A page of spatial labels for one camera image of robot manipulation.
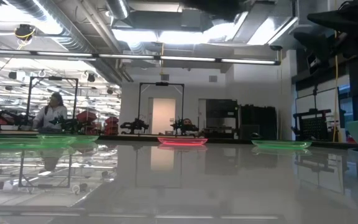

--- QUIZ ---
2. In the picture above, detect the translucent green plastic plate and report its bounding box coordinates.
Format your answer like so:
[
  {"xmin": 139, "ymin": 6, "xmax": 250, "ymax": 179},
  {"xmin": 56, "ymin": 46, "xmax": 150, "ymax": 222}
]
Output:
[
  {"xmin": 251, "ymin": 139, "xmax": 313, "ymax": 149},
  {"xmin": 37, "ymin": 134, "xmax": 100, "ymax": 144},
  {"xmin": 0, "ymin": 138, "xmax": 78, "ymax": 150}
]

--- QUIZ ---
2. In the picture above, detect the translucent pink plastic plate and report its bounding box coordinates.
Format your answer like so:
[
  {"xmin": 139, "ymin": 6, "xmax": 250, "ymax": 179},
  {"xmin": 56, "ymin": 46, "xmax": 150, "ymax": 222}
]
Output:
[{"xmin": 157, "ymin": 136, "xmax": 209, "ymax": 147}]

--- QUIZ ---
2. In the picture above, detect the stack of red bins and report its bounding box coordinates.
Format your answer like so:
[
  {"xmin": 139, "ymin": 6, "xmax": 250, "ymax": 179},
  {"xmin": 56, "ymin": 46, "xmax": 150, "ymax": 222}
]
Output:
[{"xmin": 104, "ymin": 116, "xmax": 120, "ymax": 136}]

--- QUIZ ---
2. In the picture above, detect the black shelf unit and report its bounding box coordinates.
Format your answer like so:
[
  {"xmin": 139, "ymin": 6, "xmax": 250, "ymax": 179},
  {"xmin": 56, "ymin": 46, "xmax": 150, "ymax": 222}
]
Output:
[{"xmin": 204, "ymin": 98, "xmax": 239, "ymax": 139}]

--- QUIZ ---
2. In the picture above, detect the overhead LED light bar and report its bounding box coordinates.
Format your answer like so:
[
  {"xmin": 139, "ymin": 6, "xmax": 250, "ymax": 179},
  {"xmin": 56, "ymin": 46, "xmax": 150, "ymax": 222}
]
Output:
[{"xmin": 0, "ymin": 49, "xmax": 282, "ymax": 67}]

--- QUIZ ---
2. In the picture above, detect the black cabinet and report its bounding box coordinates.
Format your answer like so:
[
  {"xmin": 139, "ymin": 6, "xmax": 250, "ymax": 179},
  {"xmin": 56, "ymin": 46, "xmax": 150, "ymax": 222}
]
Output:
[{"xmin": 240, "ymin": 105, "xmax": 278, "ymax": 141}]

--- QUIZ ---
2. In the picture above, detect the red storage bin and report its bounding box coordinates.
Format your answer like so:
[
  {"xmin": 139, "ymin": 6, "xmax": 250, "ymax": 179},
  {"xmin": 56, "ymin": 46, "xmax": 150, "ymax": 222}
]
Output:
[{"xmin": 75, "ymin": 110, "xmax": 99, "ymax": 123}]

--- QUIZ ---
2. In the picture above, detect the rectangular metal ventilation duct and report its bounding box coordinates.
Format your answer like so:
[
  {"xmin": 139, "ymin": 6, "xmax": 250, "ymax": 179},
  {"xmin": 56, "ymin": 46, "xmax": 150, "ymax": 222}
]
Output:
[{"xmin": 112, "ymin": 0, "xmax": 300, "ymax": 47}]

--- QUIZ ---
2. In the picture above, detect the yellow hanging cable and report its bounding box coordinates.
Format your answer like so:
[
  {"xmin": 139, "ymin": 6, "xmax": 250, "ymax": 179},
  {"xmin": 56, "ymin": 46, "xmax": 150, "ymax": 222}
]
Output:
[{"xmin": 332, "ymin": 29, "xmax": 341, "ymax": 143}]

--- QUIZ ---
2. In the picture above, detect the black station frame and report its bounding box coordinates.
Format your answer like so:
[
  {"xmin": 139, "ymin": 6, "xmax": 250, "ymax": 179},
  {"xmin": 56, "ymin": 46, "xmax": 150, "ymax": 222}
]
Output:
[
  {"xmin": 25, "ymin": 76, "xmax": 80, "ymax": 127},
  {"xmin": 137, "ymin": 82, "xmax": 185, "ymax": 135}
]

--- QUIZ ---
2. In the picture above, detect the black wire cart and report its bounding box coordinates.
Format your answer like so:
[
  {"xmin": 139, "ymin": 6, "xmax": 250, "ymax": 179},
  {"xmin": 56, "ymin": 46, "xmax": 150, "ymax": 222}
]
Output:
[{"xmin": 292, "ymin": 108, "xmax": 333, "ymax": 142}]

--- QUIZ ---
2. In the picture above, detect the round silver ventilation duct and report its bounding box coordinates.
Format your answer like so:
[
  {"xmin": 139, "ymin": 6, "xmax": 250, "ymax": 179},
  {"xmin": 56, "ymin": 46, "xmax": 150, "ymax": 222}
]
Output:
[
  {"xmin": 4, "ymin": 0, "xmax": 124, "ymax": 85},
  {"xmin": 106, "ymin": 0, "xmax": 131, "ymax": 20}
]

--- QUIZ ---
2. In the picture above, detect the black table edge frame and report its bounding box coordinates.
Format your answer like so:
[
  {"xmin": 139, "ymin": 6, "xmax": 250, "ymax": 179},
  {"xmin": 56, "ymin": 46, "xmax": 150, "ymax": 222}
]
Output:
[{"xmin": 0, "ymin": 133, "xmax": 358, "ymax": 149}]

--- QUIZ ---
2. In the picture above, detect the black yellow cable reel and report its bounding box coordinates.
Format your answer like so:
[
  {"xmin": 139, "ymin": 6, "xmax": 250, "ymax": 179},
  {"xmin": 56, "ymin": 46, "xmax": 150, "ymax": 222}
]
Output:
[{"xmin": 14, "ymin": 24, "xmax": 37, "ymax": 42}]

